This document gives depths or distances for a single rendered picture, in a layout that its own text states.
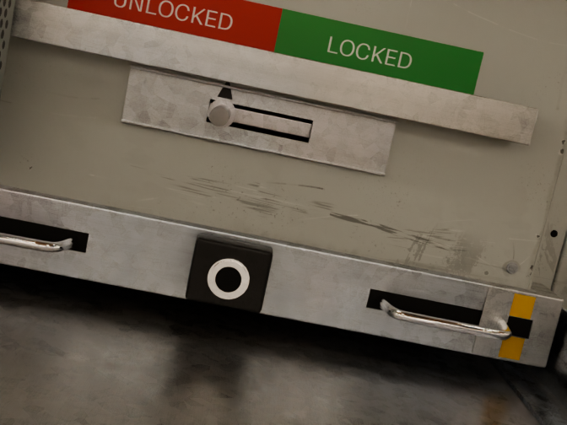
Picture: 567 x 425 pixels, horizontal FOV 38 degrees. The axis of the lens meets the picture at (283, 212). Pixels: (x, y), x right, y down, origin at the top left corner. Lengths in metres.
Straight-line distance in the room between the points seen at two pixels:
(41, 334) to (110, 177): 0.14
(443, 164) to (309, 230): 0.12
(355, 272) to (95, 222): 0.21
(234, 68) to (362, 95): 0.10
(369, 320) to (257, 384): 0.14
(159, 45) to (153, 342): 0.21
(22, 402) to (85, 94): 0.26
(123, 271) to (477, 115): 0.30
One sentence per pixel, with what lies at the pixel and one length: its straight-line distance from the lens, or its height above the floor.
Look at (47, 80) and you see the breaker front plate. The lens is 0.66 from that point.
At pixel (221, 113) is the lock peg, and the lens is 0.58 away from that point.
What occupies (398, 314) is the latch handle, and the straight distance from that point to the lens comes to 0.63.
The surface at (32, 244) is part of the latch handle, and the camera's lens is 0.62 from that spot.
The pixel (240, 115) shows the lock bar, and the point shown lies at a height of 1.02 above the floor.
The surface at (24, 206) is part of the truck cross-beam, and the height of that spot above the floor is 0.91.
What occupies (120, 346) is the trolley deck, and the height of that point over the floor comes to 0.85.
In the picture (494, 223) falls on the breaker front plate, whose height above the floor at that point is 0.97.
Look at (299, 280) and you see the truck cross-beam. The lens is 0.65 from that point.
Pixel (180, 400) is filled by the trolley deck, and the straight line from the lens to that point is 0.52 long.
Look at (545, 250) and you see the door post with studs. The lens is 0.92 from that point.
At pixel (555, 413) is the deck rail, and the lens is 0.66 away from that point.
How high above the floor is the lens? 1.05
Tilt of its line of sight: 9 degrees down
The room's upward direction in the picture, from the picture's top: 12 degrees clockwise
